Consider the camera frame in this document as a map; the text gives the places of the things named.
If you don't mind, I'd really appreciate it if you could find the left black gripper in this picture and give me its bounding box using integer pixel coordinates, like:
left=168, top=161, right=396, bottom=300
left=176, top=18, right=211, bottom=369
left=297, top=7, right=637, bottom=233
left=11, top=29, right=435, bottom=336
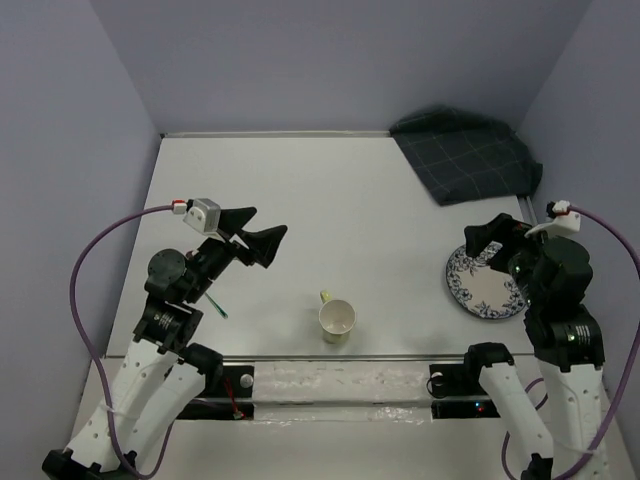
left=185, top=206, right=288, bottom=301

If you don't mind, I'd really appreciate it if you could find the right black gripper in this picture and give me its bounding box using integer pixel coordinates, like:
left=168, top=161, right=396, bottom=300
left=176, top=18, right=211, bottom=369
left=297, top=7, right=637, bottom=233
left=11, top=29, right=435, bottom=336
left=462, top=210, right=556, bottom=305

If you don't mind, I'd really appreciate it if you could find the blue floral plate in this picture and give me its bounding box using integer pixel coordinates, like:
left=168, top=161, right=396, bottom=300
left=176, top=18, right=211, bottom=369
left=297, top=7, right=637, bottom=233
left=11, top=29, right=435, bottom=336
left=445, top=242, right=527, bottom=321

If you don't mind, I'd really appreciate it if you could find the iridescent fork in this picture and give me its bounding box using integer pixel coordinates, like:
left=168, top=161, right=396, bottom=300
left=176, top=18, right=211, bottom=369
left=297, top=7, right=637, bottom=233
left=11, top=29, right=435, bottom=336
left=205, top=293, right=228, bottom=319

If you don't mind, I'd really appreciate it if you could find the dark checked cloth placemat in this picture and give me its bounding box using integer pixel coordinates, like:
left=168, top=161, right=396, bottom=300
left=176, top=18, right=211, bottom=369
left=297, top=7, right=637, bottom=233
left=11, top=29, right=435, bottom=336
left=389, top=105, right=543, bottom=206

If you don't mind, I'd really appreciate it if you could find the cream yellow mug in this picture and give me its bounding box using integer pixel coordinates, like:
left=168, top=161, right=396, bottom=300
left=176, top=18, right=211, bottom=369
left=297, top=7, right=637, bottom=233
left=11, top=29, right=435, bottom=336
left=318, top=290, right=357, bottom=344

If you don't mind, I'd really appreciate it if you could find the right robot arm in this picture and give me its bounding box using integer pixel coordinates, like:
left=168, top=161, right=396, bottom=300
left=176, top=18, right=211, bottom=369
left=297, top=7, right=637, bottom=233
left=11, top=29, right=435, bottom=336
left=460, top=202, right=611, bottom=479

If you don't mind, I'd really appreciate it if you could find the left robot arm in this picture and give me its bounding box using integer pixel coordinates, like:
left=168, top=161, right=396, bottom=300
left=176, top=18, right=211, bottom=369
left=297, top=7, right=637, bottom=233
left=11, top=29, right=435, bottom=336
left=42, top=198, right=288, bottom=479

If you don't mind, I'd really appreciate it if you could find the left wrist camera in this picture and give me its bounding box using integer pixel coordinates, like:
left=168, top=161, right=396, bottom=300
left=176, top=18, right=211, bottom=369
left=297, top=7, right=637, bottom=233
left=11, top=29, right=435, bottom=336
left=183, top=198, right=222, bottom=236

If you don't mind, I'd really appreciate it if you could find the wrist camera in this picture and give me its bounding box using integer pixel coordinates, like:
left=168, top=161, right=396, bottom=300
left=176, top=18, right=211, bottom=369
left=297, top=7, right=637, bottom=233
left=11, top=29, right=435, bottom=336
left=183, top=198, right=222, bottom=236
left=525, top=200, right=581, bottom=238

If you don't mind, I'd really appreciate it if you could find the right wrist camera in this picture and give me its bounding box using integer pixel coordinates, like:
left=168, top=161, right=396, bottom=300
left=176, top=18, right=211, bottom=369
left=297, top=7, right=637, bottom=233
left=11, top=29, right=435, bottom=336
left=525, top=200, right=581, bottom=238

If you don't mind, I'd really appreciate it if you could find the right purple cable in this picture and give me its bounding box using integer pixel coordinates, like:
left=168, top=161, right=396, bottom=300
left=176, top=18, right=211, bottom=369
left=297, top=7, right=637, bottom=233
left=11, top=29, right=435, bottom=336
left=501, top=203, right=640, bottom=480

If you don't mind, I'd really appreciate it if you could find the purple cable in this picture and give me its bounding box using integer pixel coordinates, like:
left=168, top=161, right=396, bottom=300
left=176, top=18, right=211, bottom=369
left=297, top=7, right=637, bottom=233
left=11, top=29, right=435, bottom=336
left=69, top=201, right=176, bottom=477
left=501, top=203, right=640, bottom=480

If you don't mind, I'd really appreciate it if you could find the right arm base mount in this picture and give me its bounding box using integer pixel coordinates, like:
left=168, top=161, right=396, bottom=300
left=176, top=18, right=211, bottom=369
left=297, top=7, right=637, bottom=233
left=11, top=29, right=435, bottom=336
left=426, top=363, right=500, bottom=420

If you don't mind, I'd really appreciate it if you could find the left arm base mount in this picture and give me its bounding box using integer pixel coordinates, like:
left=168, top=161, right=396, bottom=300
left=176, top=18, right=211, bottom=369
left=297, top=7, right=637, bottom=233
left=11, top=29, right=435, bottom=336
left=177, top=363, right=255, bottom=421

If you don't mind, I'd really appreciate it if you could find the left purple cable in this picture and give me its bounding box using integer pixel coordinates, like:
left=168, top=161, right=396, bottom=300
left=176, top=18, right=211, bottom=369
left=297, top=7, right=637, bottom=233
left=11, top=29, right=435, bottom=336
left=69, top=201, right=176, bottom=477

